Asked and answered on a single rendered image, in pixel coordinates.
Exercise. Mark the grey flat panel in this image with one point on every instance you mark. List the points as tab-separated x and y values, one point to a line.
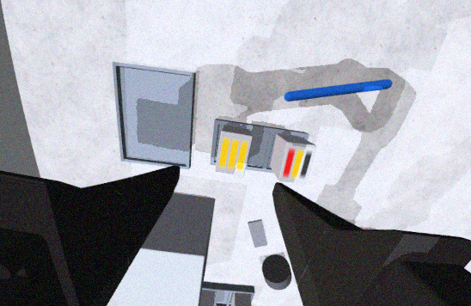
16	151

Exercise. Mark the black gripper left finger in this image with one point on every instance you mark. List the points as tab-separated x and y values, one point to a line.
93	233

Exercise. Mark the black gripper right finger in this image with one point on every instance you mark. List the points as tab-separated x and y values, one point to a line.
336	263

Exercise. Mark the blue rod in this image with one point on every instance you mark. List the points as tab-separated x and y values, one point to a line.
337	90

